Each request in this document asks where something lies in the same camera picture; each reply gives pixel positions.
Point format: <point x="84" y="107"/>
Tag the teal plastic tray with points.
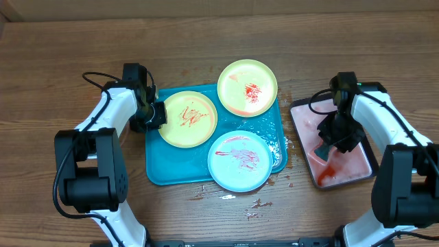
<point x="169" y="165"/>

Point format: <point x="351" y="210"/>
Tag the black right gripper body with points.
<point x="341" y="130"/>

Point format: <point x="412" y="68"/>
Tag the yellow plate with ketchup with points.
<point x="191" y="119"/>

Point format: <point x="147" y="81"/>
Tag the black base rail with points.
<point x="302" y="242"/>

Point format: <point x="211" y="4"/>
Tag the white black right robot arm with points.
<point x="405" y="193"/>

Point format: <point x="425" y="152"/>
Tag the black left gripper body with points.
<point x="151" y="117"/>

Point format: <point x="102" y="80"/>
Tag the light blue plate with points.
<point x="240" y="161"/>

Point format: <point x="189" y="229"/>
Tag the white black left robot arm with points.
<point x="91" y="178"/>

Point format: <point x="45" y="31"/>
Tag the black rectangular water tray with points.
<point x="340" y="168"/>

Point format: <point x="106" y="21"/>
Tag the pink green scrub sponge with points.
<point x="322" y="151"/>

